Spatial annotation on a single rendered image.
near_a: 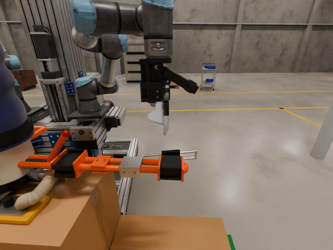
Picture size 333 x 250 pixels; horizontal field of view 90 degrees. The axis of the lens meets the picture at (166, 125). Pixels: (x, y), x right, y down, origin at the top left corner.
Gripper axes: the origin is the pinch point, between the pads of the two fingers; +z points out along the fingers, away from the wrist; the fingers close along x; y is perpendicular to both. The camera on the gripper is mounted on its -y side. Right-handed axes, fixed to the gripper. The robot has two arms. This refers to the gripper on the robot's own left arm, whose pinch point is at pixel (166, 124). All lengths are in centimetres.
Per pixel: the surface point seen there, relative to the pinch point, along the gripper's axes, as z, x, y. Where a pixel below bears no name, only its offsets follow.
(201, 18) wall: -187, -1077, -237
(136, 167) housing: 12.6, 5.0, 9.8
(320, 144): 98, -145, -219
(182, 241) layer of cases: 67, -4, -8
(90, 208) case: 31.6, 4.1, 28.4
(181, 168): 11.9, 7.0, -4.3
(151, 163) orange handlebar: 13.9, 1.4, 5.1
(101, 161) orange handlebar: 12.7, 1.6, 22.0
